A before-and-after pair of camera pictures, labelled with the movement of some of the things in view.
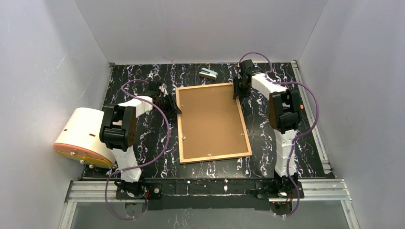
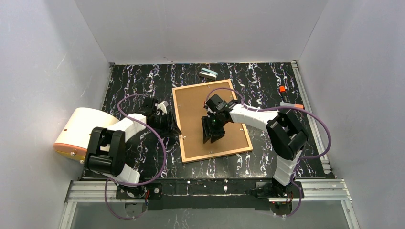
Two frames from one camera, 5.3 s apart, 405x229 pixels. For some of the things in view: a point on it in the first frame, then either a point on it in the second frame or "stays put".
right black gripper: x=239 y=85 -> x=214 y=125
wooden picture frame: x=210 y=127 stays put
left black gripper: x=168 y=100 -> x=167 y=121
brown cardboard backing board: x=210 y=123 stays put
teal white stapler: x=208 y=73 stays put
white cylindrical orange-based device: x=79 y=139 stays put
